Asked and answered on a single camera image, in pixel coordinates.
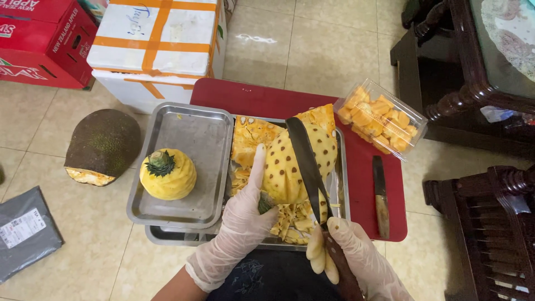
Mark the person's left hand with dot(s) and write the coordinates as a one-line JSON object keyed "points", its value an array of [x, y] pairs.
{"points": [[240, 234]]}

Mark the person's right hand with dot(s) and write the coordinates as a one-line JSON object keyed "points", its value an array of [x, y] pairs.
{"points": [[359, 259]]}

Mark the peeled pineapple with brown eyes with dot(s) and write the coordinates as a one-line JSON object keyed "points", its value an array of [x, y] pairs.
{"points": [[292, 167]]}

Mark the person's dark embroidered clothing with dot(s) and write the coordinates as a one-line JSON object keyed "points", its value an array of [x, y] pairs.
{"points": [[271, 276]]}

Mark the heap of pineapple peelings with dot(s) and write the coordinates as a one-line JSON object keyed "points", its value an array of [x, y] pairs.
{"points": [[292, 223]]}

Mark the steel tray with peelings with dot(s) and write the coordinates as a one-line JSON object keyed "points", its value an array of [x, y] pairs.
{"points": [[342, 184]]}

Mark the shallow steel tray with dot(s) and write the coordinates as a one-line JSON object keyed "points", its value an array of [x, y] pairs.
{"points": [[188, 167]]}

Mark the carved peeled pineapple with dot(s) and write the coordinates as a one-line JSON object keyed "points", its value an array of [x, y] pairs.
{"points": [[168, 174]]}

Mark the dark wooden chair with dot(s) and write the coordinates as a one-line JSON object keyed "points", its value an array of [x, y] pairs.
{"points": [[489, 234]]}

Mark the red cutting board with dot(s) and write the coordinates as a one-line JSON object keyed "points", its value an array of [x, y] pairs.
{"points": [[259, 98]]}

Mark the clear box of jackfruit pieces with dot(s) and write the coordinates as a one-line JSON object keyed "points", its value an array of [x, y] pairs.
{"points": [[380, 119]]}

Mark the cut half jackfruit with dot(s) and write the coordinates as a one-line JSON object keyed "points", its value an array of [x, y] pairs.
{"points": [[102, 146]]}

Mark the white foam box orange tape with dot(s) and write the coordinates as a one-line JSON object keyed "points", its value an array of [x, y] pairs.
{"points": [[156, 50]]}

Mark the dark wooden table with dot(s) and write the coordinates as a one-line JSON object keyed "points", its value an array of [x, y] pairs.
{"points": [[464, 71]]}

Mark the grey mailer bag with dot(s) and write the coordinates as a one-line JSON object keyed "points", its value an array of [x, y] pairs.
{"points": [[25, 234]]}

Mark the white lace doily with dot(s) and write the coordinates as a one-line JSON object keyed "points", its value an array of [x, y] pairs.
{"points": [[512, 35]]}

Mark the red apple carton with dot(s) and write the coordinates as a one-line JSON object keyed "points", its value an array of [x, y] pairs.
{"points": [[44, 42]]}

